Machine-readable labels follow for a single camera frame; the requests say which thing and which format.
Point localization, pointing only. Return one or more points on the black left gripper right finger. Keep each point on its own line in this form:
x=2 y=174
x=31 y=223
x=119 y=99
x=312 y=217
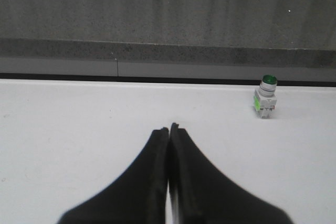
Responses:
x=200 y=193

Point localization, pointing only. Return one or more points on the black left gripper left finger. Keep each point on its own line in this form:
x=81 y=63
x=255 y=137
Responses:
x=138 y=195

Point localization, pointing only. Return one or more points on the grey granite counter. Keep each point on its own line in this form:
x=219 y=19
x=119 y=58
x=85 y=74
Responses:
x=191 y=40

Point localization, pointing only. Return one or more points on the green pushbutton switch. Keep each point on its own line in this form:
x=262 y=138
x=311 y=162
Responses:
x=264 y=96

